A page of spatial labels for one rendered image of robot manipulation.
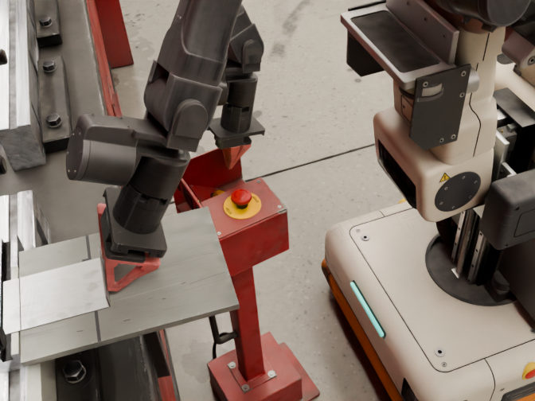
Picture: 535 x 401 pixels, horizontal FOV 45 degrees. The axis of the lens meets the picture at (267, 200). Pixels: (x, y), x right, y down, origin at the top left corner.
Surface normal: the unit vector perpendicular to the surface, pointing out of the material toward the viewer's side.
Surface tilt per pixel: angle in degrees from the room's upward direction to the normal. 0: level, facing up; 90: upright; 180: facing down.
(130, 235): 31
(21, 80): 0
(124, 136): 79
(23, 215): 0
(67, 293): 0
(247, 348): 90
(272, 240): 90
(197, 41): 66
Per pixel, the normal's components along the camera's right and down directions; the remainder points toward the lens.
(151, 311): -0.06, -0.71
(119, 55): 0.28, 0.66
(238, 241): 0.49, 0.59
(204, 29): 0.47, 0.30
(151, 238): 0.44, -0.74
